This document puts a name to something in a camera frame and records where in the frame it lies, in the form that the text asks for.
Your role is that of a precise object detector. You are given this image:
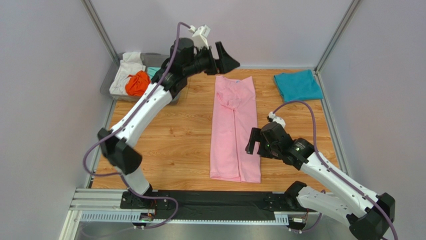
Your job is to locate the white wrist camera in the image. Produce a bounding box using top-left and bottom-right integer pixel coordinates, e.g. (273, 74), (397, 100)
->
(267, 111), (286, 128)
(188, 24), (211, 50)

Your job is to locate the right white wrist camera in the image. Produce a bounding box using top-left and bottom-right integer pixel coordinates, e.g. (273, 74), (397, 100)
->
(267, 111), (286, 128)

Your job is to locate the folded teal t shirt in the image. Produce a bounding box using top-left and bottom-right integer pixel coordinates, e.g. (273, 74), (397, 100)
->
(273, 70), (324, 102)

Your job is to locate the grey plastic bin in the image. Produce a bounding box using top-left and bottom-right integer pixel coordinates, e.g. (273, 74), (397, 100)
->
(100, 53), (168, 102)

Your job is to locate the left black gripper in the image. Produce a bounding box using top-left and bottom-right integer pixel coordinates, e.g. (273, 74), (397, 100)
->
(185, 42), (241, 78)

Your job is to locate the pink t shirt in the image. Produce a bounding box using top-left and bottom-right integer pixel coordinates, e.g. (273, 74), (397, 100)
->
(209, 75), (261, 184)

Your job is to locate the white t shirt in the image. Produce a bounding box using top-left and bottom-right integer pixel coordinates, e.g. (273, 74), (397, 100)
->
(109, 51), (146, 96)

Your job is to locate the aluminium frame rail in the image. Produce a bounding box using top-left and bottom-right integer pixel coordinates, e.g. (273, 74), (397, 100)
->
(59, 188), (380, 240)

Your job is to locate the orange t shirt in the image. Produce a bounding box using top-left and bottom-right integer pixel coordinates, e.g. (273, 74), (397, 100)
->
(124, 70), (151, 97)

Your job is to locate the mint green t shirt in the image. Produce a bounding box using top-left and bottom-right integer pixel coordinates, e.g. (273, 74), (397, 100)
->
(146, 67), (161, 80)

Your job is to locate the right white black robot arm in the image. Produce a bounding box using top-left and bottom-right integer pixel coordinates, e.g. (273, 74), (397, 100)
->
(245, 121), (396, 240)

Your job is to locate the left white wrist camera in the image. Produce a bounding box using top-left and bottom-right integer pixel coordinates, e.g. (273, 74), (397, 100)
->
(188, 24), (211, 50)

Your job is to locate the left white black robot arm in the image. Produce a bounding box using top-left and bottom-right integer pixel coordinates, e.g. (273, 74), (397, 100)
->
(97, 37), (241, 209)

